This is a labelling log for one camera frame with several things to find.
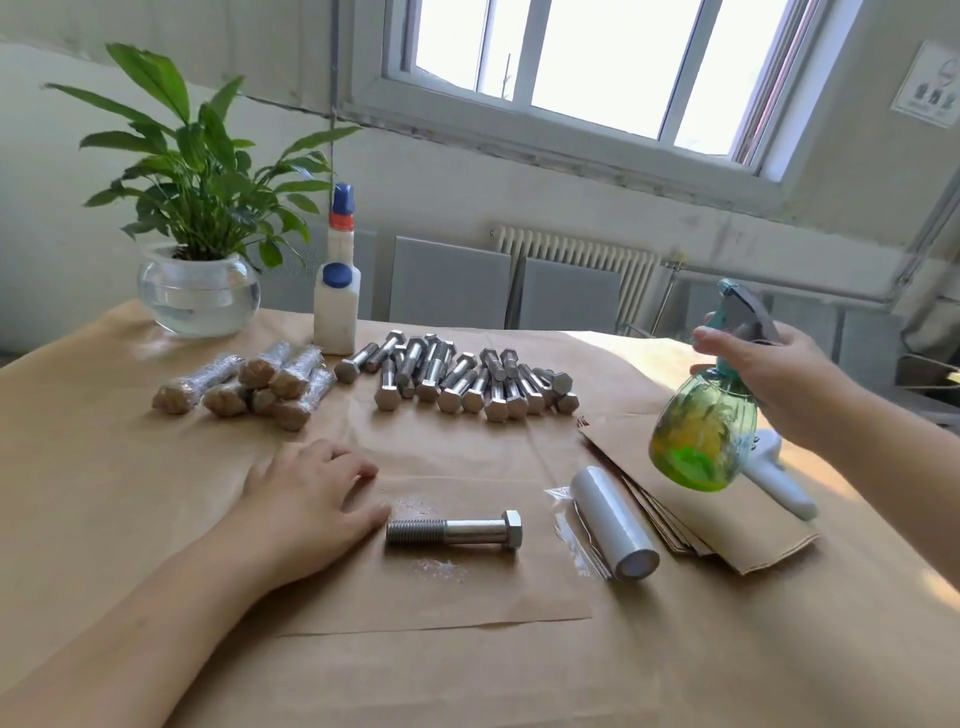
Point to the person's right hand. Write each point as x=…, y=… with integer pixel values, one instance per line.
x=780, y=375

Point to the person's left hand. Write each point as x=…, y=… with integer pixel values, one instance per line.
x=293, y=518

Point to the green spray bottle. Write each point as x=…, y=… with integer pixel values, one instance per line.
x=702, y=435

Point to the stack of brown paper sheets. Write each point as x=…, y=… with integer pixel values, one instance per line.
x=720, y=518

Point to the steel hex bolt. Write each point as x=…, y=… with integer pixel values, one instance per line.
x=195, y=386

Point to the grey hex bolt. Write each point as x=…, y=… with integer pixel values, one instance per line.
x=458, y=530

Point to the pile of steel bolts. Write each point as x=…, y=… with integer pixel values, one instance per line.
x=458, y=378

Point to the white cling film roll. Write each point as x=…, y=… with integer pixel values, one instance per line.
x=615, y=525

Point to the cling film sheet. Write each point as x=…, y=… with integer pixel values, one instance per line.
x=573, y=533

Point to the person's left forearm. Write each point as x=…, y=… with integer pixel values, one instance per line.
x=105, y=653

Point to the person's right forearm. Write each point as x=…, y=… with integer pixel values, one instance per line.
x=900, y=465

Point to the grey chair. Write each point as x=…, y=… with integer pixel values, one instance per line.
x=368, y=270
x=870, y=353
x=570, y=297
x=450, y=285
x=705, y=308

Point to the white handheld controller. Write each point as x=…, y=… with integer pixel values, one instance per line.
x=783, y=483

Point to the large brown paper table cover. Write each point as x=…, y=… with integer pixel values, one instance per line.
x=90, y=495

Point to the white glue bottle blue cap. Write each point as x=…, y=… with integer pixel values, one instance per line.
x=338, y=308

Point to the white radiator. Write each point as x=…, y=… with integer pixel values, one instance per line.
x=578, y=258

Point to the round glass vase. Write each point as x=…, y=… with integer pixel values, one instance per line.
x=198, y=297

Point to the white framed window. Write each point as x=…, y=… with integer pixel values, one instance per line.
x=600, y=68

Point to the green leafy plant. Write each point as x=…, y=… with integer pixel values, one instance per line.
x=188, y=158

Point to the white vertical blind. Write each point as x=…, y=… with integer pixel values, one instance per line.
x=150, y=38

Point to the white wall pipe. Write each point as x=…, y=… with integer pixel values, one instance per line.
x=927, y=263

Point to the small square wall sign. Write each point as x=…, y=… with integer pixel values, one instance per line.
x=930, y=83

